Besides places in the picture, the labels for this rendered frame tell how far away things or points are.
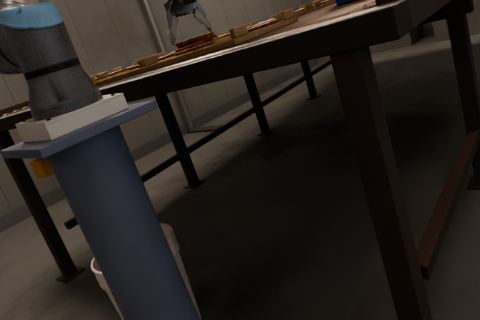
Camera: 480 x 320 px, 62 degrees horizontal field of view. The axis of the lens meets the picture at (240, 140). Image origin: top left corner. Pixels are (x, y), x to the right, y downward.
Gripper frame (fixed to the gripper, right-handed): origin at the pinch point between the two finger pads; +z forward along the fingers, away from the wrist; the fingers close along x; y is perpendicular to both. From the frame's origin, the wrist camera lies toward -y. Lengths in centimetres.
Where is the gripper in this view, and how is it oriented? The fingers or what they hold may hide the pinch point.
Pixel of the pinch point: (193, 38)
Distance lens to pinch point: 139.7
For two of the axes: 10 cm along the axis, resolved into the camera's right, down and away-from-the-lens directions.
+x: -8.4, 3.9, -3.8
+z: 3.1, 9.2, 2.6
